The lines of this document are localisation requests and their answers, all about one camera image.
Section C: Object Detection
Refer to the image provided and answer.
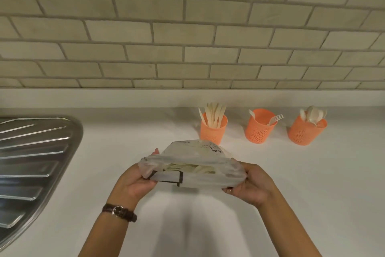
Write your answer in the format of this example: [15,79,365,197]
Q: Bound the person's left hand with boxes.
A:
[107,148,160,212]

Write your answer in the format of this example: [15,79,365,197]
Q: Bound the person's right forearm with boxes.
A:
[261,190,322,257]

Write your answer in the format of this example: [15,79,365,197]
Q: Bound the orange mesh plastic cup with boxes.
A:
[244,108,278,144]
[200,112,228,146]
[287,114,328,146]

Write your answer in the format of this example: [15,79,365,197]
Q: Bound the translucent black print plastic bag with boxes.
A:
[137,139,249,190]

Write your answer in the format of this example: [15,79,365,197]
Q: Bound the stainless steel sink drainboard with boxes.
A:
[0,116,84,253]

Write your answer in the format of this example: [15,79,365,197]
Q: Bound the person's right hand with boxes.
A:
[222,162,279,209]

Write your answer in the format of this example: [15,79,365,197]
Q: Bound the spoons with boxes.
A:
[299,106,328,127]

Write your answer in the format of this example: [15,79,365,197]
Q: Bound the brown strap wristwatch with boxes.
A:
[101,203,138,223]

